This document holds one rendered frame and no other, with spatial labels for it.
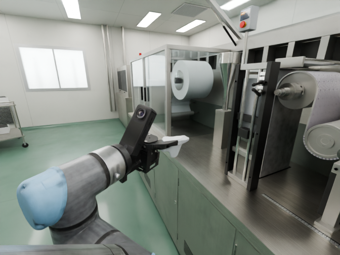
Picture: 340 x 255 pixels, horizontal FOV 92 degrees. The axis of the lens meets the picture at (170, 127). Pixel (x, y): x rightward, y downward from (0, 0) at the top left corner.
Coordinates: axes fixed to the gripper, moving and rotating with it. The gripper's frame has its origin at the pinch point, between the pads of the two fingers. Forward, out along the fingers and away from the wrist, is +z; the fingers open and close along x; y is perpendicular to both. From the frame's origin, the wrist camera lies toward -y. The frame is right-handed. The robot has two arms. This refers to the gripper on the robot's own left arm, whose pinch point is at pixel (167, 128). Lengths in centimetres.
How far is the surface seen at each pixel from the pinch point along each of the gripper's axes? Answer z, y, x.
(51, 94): 178, 99, -495
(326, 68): 71, -25, 43
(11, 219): -15, 147, -163
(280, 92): 31.0, -13.7, 26.1
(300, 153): 72, 20, 48
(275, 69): 32.3, -21.2, 22.4
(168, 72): 61, -13, -41
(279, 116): 49, -2, 30
